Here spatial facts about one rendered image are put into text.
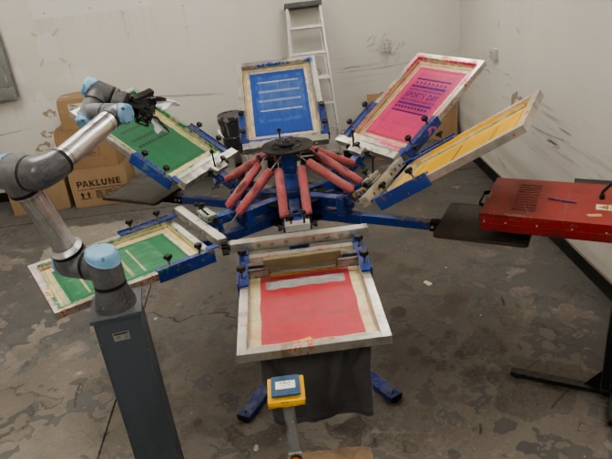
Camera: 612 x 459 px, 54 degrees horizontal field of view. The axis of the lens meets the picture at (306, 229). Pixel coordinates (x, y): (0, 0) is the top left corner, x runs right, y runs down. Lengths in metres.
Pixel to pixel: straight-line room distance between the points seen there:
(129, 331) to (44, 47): 4.98
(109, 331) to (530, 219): 1.86
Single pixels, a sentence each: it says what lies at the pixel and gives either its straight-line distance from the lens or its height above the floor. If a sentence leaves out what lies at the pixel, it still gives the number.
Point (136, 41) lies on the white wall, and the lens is 6.73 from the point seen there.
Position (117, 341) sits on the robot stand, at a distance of 2.35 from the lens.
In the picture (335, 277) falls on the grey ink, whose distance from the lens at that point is 2.73.
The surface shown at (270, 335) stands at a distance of 2.42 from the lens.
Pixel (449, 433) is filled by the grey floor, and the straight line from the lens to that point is 3.33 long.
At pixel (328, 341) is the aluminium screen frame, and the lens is 2.28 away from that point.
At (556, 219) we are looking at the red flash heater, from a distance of 2.91.
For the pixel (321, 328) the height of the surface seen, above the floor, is 0.96.
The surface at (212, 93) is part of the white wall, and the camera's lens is 6.73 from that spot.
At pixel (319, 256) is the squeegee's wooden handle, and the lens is 2.74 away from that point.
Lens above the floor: 2.35
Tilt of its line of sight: 26 degrees down
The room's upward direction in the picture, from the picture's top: 7 degrees counter-clockwise
